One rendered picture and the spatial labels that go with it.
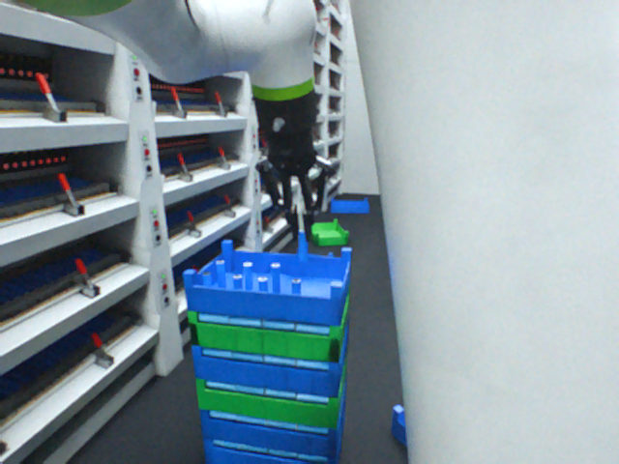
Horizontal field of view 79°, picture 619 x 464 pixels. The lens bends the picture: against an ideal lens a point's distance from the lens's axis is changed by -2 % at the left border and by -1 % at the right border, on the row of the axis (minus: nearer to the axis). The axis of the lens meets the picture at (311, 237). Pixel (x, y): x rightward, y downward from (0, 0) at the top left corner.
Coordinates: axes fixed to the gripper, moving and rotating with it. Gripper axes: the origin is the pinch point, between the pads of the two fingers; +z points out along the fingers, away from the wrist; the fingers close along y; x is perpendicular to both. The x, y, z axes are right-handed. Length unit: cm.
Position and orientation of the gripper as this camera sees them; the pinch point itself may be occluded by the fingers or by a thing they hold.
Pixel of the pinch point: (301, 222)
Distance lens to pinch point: 72.8
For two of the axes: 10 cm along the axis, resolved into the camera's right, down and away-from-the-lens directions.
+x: 1.7, -6.8, 7.2
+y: 9.8, 0.6, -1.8
